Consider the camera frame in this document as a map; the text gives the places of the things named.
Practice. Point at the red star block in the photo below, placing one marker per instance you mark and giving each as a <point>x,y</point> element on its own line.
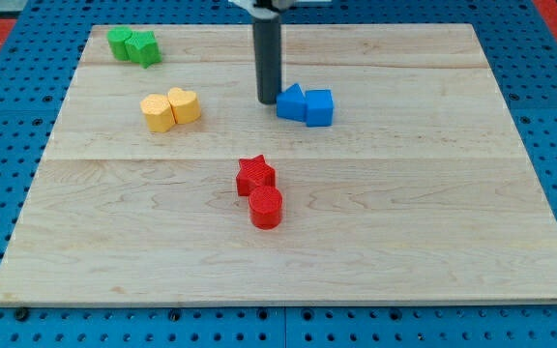
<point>253,173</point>

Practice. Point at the red circle block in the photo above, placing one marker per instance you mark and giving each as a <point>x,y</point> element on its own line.
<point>265,207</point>

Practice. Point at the green star block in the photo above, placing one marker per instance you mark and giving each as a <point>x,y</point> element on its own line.
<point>142,48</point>

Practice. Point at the green circle block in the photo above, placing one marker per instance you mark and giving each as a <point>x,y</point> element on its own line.
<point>117,37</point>

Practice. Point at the blue triangle block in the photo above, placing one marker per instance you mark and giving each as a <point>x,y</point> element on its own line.
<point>291,104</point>

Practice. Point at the blue cube block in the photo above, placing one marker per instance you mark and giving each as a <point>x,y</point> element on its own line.
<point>320,108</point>

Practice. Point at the light wooden board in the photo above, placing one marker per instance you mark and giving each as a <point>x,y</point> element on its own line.
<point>419,193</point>

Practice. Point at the yellow heart block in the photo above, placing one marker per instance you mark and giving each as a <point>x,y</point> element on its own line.
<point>185,105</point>

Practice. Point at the yellow pentagon block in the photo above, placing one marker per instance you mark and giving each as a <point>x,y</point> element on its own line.
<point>158,113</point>

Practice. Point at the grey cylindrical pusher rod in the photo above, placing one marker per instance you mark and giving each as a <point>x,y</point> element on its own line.
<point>267,55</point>

